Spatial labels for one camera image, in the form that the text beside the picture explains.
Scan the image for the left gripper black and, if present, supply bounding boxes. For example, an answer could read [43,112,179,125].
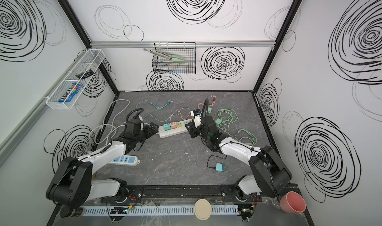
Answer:
[135,123,159,144]

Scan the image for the white multicolour power strip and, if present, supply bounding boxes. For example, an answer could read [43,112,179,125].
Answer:
[158,119,192,138]

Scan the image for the teal charger plug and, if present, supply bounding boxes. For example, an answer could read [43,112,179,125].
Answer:
[163,123,171,131]

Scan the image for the pink charger plug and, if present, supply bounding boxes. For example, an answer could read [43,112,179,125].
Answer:
[170,122,178,129]

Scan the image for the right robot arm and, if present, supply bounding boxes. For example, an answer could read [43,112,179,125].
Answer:
[186,116,292,201]

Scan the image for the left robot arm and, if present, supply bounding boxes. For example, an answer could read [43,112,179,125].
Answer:
[46,119,159,209]

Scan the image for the white blue power strip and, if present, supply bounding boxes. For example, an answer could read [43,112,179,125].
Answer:
[108,155,140,166]

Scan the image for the light green charger plug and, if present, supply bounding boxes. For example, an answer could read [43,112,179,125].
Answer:
[215,118,222,126]

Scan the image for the blue candy packet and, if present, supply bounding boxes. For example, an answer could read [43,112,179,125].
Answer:
[58,83,82,103]

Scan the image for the black remote control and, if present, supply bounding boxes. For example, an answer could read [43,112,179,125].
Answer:
[76,69,95,80]

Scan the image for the green kitchen tongs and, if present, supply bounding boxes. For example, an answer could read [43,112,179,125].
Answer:
[143,49,185,63]

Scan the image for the beige round lid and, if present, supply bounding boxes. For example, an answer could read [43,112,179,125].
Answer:
[194,199,212,221]

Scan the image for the dark glass jar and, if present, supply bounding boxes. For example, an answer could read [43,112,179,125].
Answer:
[59,206,85,218]

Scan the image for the pink plastic cup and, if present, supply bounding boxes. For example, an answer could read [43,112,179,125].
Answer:
[280,191,306,214]

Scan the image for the white power strip cable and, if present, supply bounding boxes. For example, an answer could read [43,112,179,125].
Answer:
[89,99,132,146]

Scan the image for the green charger cable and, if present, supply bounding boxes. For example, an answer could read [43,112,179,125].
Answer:
[216,108,258,146]

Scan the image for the pink charger cable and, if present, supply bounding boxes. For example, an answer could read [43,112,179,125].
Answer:
[172,95,218,122]

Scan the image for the teal charger black cable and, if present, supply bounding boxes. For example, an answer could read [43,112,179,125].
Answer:
[207,154,228,173]

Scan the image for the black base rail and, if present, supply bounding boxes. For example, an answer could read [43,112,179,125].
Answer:
[61,184,296,200]

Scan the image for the black wire wall basket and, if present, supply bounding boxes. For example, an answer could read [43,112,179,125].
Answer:
[149,42,197,74]

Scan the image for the white wire wall shelf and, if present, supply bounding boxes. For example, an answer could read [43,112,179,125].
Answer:
[45,49,105,110]

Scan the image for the white slotted cable duct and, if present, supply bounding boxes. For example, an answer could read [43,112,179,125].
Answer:
[82,205,239,217]

